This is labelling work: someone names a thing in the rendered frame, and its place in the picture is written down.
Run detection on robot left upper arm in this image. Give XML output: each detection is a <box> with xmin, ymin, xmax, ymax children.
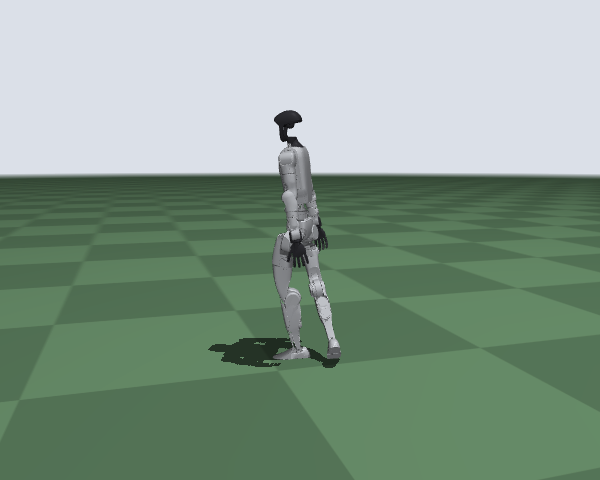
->
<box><xmin>279</xmin><ymin>150</ymin><xmax>297</xmax><ymax>203</ymax></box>

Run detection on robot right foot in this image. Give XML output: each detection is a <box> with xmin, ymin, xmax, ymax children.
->
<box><xmin>327</xmin><ymin>339</ymin><xmax>341</xmax><ymax>359</ymax></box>

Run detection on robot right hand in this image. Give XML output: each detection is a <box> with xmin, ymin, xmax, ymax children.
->
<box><xmin>314</xmin><ymin>217</ymin><xmax>328</xmax><ymax>251</ymax></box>

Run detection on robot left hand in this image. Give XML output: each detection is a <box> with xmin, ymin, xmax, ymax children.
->
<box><xmin>287</xmin><ymin>230</ymin><xmax>309</xmax><ymax>268</ymax></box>

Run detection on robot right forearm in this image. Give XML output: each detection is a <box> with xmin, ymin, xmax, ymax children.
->
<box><xmin>306</xmin><ymin>189</ymin><xmax>319</xmax><ymax>225</ymax></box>

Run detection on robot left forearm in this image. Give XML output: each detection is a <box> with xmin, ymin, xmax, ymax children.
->
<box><xmin>283</xmin><ymin>191</ymin><xmax>300</xmax><ymax>240</ymax></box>

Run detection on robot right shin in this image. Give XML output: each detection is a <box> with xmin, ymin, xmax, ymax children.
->
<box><xmin>314</xmin><ymin>281</ymin><xmax>335</xmax><ymax>342</ymax></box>

